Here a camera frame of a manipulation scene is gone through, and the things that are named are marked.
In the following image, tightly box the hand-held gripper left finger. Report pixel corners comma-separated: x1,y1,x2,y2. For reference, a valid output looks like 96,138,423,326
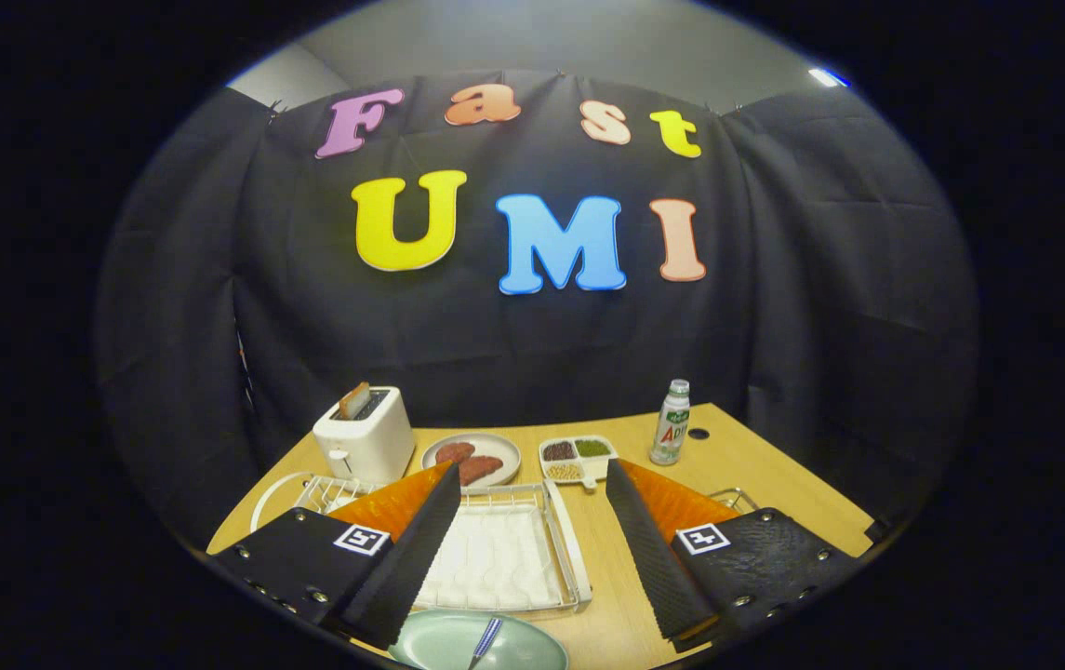
206,462,461,650

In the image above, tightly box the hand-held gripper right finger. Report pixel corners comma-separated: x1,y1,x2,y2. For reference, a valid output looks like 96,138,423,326
605,458,868,652

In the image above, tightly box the pale green plate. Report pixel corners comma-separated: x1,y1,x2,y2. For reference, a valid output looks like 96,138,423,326
389,609,570,670

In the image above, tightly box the white wire dish rack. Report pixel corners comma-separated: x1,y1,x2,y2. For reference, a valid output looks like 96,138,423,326
293,475,592,615

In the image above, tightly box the metal wire basket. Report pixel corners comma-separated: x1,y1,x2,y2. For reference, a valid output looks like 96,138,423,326
707,487,761,515

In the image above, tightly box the white divided dish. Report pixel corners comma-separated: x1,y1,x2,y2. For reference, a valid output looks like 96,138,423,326
539,435,619,491

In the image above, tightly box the round beige dish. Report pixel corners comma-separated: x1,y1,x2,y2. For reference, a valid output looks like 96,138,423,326
420,433,523,489

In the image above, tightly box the white toaster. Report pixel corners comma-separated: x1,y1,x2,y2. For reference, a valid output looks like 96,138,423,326
313,386,416,485

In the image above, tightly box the white drink bottle green label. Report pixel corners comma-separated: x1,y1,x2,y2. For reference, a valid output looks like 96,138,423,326
649,379,691,466

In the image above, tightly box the black backdrop cloth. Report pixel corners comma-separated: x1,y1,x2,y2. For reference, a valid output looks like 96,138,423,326
93,70,979,550

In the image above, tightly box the white power cable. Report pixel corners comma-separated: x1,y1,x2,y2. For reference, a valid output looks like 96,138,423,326
251,470,319,533

